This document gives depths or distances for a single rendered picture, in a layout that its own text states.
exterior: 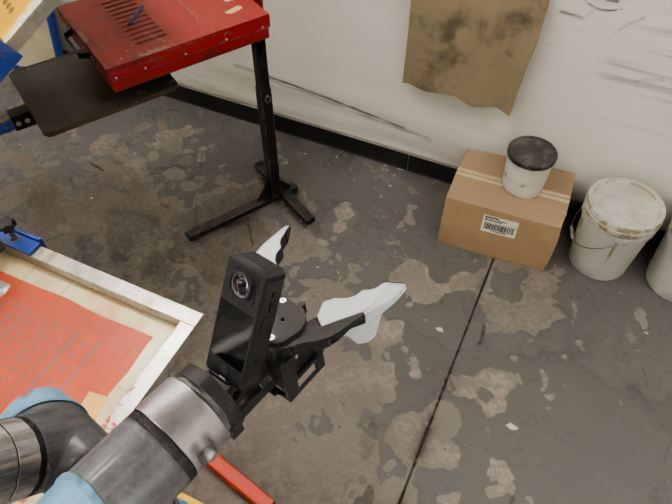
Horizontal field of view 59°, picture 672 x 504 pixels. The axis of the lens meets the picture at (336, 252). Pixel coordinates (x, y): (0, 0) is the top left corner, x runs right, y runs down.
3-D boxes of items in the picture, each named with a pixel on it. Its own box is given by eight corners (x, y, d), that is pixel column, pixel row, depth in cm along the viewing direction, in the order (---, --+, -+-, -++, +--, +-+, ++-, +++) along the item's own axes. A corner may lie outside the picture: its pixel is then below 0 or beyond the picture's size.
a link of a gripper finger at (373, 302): (405, 314, 60) (317, 340, 59) (404, 275, 56) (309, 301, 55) (416, 338, 58) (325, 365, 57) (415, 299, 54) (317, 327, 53)
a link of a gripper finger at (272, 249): (270, 258, 68) (259, 323, 61) (260, 220, 64) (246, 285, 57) (297, 257, 68) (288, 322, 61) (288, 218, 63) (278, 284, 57)
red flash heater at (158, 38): (219, -14, 234) (214, -45, 225) (280, 38, 210) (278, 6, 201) (65, 34, 212) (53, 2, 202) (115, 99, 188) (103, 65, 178)
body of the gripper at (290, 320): (276, 326, 63) (191, 410, 57) (260, 271, 57) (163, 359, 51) (332, 361, 59) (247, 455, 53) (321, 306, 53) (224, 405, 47)
